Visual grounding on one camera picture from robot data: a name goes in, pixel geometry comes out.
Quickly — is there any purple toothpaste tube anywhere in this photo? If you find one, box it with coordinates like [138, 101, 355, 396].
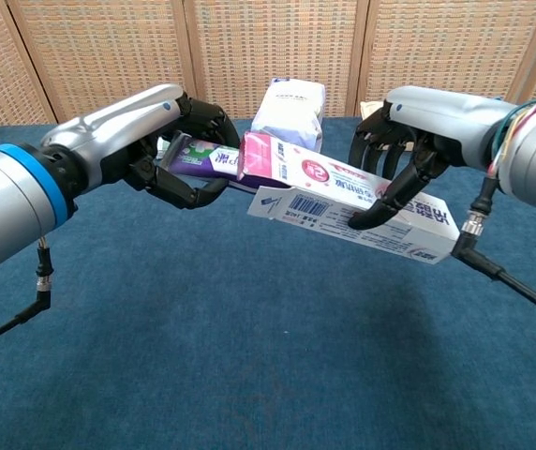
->
[159, 130, 260, 193]

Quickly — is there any beige lidded food container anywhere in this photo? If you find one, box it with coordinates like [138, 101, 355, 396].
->
[360, 100, 419, 151]

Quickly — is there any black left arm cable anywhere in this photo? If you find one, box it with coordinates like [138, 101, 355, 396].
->
[0, 236, 53, 352]

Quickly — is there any white pink toothpaste box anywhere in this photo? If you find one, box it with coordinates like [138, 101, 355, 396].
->
[237, 130, 461, 266]

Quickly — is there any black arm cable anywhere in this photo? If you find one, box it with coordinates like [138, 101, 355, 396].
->
[450, 175, 536, 324]
[0, 236, 53, 352]

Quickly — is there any teal table mat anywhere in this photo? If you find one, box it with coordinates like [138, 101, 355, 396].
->
[0, 112, 536, 450]

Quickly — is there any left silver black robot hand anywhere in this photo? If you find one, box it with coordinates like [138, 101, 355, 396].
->
[37, 82, 242, 211]

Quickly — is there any woven bamboo folding screen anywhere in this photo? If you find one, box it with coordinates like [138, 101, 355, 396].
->
[0, 0, 536, 128]

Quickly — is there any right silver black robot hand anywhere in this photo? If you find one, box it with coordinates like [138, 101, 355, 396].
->
[348, 85, 517, 231]

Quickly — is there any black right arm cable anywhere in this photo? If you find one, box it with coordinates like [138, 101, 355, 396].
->
[450, 175, 536, 324]

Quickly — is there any white paper bag package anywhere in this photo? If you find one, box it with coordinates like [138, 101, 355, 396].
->
[250, 77, 327, 154]

